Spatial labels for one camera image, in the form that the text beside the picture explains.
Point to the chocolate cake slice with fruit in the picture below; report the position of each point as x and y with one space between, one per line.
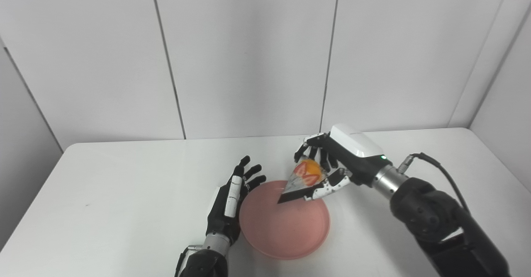
305 177

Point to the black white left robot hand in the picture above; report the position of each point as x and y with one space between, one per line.
232 198

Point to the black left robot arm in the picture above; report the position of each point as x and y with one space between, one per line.
205 262

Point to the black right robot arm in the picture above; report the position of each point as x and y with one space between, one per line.
431 219

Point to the pink round plate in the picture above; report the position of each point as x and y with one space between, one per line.
284 227

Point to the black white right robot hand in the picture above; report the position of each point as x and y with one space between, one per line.
356 152

